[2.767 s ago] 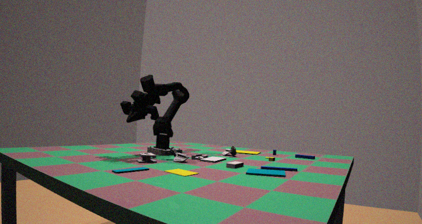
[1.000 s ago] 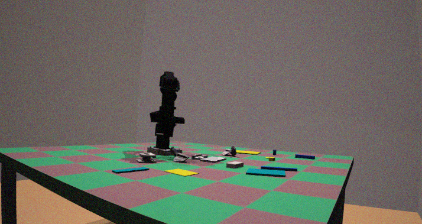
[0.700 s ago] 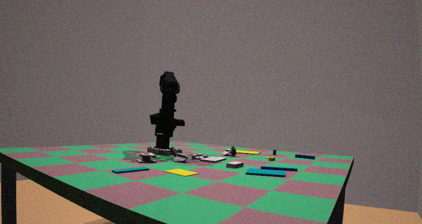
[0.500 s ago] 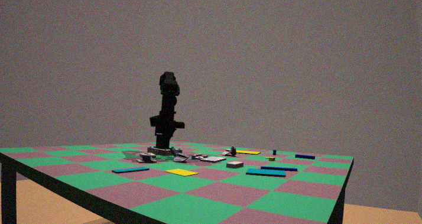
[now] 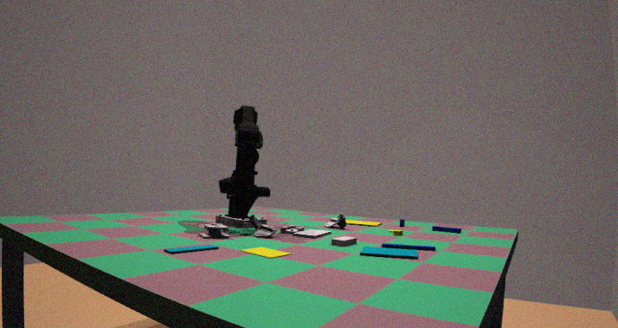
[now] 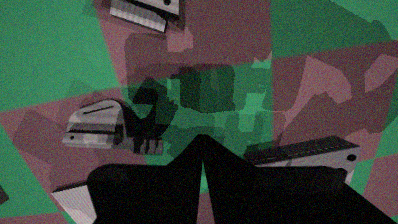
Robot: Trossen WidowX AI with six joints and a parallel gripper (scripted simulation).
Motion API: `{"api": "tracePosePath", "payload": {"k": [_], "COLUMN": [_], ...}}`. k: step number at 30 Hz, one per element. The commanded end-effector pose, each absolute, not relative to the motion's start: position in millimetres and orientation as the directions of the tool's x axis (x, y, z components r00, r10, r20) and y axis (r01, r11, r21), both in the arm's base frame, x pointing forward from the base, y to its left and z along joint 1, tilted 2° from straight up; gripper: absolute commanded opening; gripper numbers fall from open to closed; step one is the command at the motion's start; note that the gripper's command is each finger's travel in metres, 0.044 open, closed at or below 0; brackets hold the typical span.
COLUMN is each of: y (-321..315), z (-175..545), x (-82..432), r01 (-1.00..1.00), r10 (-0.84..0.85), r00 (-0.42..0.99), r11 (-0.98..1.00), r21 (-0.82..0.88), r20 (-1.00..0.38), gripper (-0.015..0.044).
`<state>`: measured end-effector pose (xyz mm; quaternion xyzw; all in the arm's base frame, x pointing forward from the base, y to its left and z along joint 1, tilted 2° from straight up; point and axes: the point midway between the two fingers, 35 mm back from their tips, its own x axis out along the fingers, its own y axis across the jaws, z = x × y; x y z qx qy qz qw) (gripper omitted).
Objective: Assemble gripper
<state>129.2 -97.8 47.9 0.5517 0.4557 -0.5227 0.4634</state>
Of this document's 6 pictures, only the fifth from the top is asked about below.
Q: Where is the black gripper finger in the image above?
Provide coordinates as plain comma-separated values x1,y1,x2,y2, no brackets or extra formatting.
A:
238,196,258,219
230,195,241,217

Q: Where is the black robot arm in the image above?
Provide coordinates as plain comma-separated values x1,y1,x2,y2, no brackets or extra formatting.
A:
218,106,263,218

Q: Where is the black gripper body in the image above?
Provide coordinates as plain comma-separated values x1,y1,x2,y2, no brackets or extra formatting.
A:
221,167,270,197

